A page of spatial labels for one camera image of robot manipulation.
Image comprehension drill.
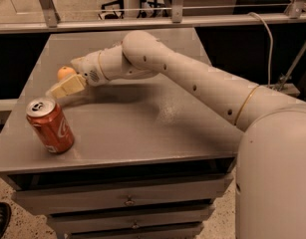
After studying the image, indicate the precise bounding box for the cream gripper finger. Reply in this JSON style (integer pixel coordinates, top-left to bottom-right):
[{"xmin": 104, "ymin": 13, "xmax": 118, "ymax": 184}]
[{"xmin": 46, "ymin": 74, "xmax": 87, "ymax": 99}]

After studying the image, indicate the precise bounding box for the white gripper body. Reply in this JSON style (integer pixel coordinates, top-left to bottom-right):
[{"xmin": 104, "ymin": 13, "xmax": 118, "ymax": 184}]
[{"xmin": 71, "ymin": 51, "xmax": 105, "ymax": 87}]

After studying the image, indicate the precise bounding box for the orange fruit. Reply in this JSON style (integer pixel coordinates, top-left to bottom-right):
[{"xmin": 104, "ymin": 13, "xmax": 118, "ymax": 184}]
[{"xmin": 57, "ymin": 66, "xmax": 76, "ymax": 81}]

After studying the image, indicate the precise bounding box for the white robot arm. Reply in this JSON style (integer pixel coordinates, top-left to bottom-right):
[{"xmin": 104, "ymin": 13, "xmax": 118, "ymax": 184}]
[{"xmin": 48, "ymin": 31, "xmax": 306, "ymax": 239}]

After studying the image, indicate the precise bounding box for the red soda can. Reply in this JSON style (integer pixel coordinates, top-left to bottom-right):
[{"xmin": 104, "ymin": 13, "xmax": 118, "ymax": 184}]
[{"xmin": 26, "ymin": 97, "xmax": 75, "ymax": 153}]

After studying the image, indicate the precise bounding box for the black office chair base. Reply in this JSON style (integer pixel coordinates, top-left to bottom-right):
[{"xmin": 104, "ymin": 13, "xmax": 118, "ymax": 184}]
[{"xmin": 98, "ymin": 0, "xmax": 125, "ymax": 20}]

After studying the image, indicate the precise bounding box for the grey drawer cabinet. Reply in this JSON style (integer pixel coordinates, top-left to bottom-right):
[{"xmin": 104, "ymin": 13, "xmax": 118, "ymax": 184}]
[{"xmin": 0, "ymin": 27, "xmax": 246, "ymax": 239}]

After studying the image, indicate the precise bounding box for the top grey drawer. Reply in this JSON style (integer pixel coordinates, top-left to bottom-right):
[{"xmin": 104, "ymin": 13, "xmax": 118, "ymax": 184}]
[{"xmin": 13, "ymin": 174, "xmax": 233, "ymax": 215}]

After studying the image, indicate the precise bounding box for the grey drawer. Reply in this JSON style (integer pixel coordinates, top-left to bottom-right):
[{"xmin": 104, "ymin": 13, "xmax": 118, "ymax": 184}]
[
  {"xmin": 69, "ymin": 222, "xmax": 203, "ymax": 239},
  {"xmin": 48, "ymin": 204, "xmax": 215, "ymax": 233},
  {"xmin": 13, "ymin": 174, "xmax": 233, "ymax": 215}
]

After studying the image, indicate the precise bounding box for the middle grey drawer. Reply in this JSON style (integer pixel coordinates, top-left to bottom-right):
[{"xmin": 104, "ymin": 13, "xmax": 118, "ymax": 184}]
[{"xmin": 48, "ymin": 204, "xmax": 215, "ymax": 233}]

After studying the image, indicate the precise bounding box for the black shoe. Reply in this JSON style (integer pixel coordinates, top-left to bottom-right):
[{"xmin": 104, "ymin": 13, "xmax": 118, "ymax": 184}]
[{"xmin": 0, "ymin": 202, "xmax": 11, "ymax": 239}]

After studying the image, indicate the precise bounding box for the bottom grey drawer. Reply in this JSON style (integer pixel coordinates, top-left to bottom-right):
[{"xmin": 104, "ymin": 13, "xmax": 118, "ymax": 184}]
[{"xmin": 69, "ymin": 222, "xmax": 203, "ymax": 239}]

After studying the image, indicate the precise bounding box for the white cable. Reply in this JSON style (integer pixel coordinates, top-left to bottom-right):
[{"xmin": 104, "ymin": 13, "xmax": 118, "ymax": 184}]
[{"xmin": 247, "ymin": 12, "xmax": 274, "ymax": 88}]

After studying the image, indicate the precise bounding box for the metal railing frame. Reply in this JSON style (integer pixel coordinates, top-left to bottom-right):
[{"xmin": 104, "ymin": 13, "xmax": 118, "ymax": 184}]
[{"xmin": 0, "ymin": 0, "xmax": 306, "ymax": 34}]

